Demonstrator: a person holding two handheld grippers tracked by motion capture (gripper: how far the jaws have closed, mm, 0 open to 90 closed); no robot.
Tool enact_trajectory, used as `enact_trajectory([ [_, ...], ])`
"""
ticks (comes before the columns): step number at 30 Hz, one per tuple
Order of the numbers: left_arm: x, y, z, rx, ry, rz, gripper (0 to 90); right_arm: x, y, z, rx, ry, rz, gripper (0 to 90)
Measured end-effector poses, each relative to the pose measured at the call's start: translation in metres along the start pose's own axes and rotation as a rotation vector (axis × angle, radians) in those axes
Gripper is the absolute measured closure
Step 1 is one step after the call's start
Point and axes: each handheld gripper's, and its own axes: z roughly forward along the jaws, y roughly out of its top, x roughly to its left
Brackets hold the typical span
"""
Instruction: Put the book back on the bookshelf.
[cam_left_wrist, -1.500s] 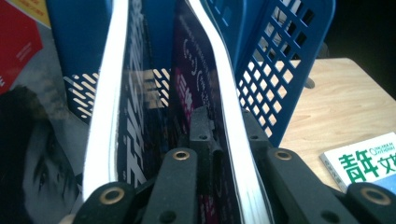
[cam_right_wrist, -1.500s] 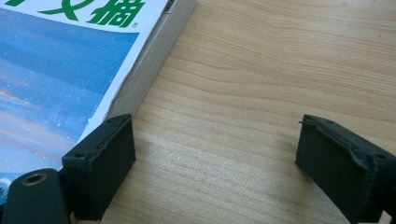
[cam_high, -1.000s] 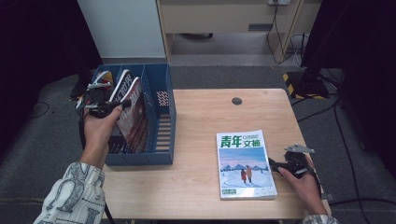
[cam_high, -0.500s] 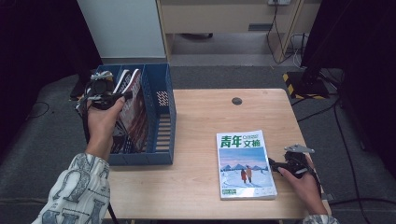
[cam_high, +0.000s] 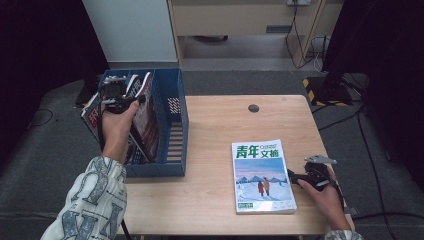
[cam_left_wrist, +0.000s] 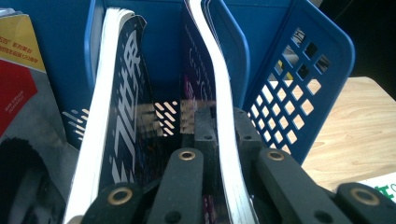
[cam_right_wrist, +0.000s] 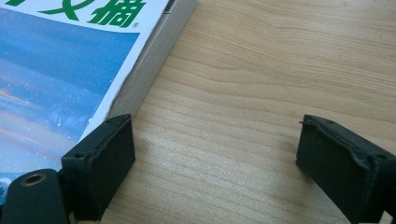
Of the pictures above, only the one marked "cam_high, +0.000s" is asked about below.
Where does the light wooden desk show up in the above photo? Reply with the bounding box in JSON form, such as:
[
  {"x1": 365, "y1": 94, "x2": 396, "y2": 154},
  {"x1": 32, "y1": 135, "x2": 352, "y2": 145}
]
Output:
[{"x1": 166, "y1": 0, "x2": 344, "y2": 68}]

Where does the black stand base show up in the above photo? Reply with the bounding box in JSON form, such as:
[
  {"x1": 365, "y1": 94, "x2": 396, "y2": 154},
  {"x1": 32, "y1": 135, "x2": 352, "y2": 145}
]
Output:
[{"x1": 306, "y1": 71, "x2": 354, "y2": 105}]

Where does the white magazine with snow scene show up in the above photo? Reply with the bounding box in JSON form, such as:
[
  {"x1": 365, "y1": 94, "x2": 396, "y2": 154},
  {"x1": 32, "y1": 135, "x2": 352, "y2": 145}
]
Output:
[{"x1": 231, "y1": 139, "x2": 298, "y2": 215}]

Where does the right hand-held gripper black cable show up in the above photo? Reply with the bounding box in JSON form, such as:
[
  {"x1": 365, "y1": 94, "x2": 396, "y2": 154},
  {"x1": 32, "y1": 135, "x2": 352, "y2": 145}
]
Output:
[{"x1": 328, "y1": 176, "x2": 346, "y2": 214}]

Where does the dark blue illustrated magazine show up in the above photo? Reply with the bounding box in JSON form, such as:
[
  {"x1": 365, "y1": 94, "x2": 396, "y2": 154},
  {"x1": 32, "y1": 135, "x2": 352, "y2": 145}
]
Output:
[{"x1": 124, "y1": 74, "x2": 152, "y2": 165}]

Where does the reddish brown illustrated magazine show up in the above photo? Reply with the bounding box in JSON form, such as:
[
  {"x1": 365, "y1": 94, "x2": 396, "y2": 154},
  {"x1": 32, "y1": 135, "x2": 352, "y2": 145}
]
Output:
[{"x1": 133, "y1": 71, "x2": 160, "y2": 164}]

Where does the short black floor cable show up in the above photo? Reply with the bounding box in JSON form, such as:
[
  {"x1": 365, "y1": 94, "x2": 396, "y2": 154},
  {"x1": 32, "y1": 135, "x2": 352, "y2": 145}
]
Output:
[{"x1": 316, "y1": 106, "x2": 364, "y2": 132}]

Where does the person's right hand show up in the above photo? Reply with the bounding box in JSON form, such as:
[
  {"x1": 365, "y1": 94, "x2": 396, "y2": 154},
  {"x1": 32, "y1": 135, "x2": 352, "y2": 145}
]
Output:
[{"x1": 296, "y1": 167, "x2": 353, "y2": 232}]

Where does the white cabinet panel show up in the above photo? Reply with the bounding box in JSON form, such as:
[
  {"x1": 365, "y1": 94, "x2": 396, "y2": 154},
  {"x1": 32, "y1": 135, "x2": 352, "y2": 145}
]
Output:
[{"x1": 82, "y1": 0, "x2": 179, "y2": 64}]

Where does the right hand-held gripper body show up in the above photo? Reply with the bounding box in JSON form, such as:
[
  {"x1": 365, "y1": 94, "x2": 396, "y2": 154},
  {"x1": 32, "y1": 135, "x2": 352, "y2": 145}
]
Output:
[{"x1": 299, "y1": 153, "x2": 338, "y2": 192}]

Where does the dark stand base with tape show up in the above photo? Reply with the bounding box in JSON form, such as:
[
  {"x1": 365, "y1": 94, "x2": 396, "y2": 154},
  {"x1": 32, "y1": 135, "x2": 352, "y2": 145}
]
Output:
[{"x1": 74, "y1": 75, "x2": 101, "y2": 109}]

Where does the looped black floor cable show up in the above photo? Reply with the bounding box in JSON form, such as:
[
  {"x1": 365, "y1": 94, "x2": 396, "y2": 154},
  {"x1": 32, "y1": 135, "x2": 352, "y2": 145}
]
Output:
[{"x1": 31, "y1": 108, "x2": 54, "y2": 128}]

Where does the black curtain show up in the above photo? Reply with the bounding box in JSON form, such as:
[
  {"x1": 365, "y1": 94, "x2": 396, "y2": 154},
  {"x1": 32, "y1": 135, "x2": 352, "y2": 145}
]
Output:
[
  {"x1": 0, "y1": 0, "x2": 110, "y2": 174},
  {"x1": 321, "y1": 0, "x2": 424, "y2": 183}
]

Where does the white cable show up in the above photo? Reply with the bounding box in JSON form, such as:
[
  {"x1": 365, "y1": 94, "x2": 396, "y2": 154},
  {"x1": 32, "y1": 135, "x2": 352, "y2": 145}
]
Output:
[{"x1": 309, "y1": 35, "x2": 330, "y2": 74}]

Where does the black cable from power strip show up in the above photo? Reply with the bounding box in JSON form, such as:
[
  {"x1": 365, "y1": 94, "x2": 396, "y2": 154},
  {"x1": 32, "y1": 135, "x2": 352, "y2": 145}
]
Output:
[{"x1": 284, "y1": 4, "x2": 318, "y2": 70}]

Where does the yellow black hazard tape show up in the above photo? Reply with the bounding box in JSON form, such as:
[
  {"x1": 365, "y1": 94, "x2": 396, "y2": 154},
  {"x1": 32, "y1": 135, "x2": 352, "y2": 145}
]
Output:
[{"x1": 302, "y1": 78, "x2": 349, "y2": 108}]

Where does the long black floor cable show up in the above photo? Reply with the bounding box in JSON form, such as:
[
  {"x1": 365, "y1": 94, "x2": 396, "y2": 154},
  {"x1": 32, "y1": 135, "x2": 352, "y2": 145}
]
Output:
[{"x1": 356, "y1": 111, "x2": 391, "y2": 240}]

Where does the blue plastic file rack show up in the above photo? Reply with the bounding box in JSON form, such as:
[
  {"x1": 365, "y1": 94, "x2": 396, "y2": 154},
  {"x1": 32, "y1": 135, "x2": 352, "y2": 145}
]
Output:
[{"x1": 98, "y1": 68, "x2": 190, "y2": 179}]

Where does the magazine with portrait cover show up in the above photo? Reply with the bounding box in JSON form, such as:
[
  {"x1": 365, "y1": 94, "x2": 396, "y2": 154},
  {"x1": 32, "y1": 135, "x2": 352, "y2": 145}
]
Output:
[{"x1": 80, "y1": 93, "x2": 105, "y2": 143}]

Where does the person's left hand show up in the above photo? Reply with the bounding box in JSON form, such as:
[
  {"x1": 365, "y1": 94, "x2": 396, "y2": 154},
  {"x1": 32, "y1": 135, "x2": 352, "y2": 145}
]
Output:
[{"x1": 100, "y1": 100, "x2": 140, "y2": 165}]

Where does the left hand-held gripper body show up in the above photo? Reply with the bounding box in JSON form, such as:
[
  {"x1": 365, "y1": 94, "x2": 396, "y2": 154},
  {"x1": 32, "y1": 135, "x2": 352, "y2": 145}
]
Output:
[{"x1": 99, "y1": 75, "x2": 135, "y2": 115}]

